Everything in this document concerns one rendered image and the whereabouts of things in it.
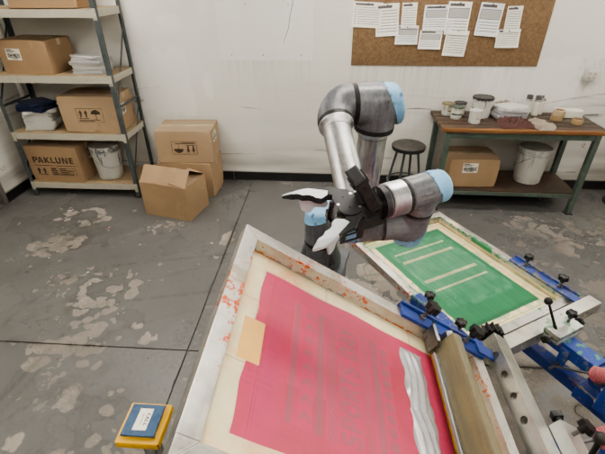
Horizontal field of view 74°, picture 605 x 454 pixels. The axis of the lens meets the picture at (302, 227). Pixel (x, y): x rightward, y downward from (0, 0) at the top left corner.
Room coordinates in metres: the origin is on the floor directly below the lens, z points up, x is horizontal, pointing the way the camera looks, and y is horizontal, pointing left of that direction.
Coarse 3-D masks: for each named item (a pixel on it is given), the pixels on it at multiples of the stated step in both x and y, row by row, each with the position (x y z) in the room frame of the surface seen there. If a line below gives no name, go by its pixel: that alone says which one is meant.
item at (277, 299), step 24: (264, 288) 0.71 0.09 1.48; (288, 288) 0.75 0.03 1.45; (264, 312) 0.64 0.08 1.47; (288, 312) 0.67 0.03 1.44; (336, 312) 0.74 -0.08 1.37; (264, 336) 0.58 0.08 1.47; (288, 336) 0.60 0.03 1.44; (384, 336) 0.74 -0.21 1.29; (432, 384) 0.65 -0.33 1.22; (432, 408) 0.57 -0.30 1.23
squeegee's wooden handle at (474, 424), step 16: (448, 336) 0.74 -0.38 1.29; (448, 352) 0.70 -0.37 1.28; (464, 352) 0.68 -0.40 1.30; (448, 368) 0.66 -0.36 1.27; (464, 368) 0.63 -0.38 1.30; (448, 384) 0.62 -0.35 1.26; (464, 384) 0.59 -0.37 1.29; (464, 400) 0.56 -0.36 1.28; (480, 400) 0.55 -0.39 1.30; (464, 416) 0.53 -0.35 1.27; (480, 416) 0.51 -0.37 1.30; (464, 432) 0.50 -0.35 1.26; (480, 432) 0.48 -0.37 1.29; (480, 448) 0.45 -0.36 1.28; (496, 448) 0.44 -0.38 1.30
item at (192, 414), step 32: (288, 256) 0.82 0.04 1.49; (224, 288) 0.62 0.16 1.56; (352, 288) 0.81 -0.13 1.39; (224, 320) 0.54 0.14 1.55; (224, 352) 0.47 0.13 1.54; (192, 384) 0.40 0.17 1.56; (480, 384) 0.70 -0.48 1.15; (192, 416) 0.35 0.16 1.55; (192, 448) 0.31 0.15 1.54; (512, 448) 0.52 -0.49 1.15
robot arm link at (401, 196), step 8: (384, 184) 0.75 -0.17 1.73; (392, 184) 0.74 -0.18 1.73; (400, 184) 0.74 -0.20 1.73; (392, 192) 0.72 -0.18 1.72; (400, 192) 0.72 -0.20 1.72; (408, 192) 0.73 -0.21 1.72; (400, 200) 0.71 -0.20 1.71; (408, 200) 0.72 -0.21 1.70; (400, 208) 0.71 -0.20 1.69; (408, 208) 0.72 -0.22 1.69; (392, 216) 0.72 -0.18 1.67
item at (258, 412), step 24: (264, 360) 0.52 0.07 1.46; (288, 360) 0.54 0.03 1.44; (240, 384) 0.45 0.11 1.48; (264, 384) 0.47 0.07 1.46; (240, 408) 0.41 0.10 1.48; (264, 408) 0.42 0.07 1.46; (408, 408) 0.55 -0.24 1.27; (240, 432) 0.37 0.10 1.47; (264, 432) 0.38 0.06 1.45; (288, 432) 0.40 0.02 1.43; (408, 432) 0.49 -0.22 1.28
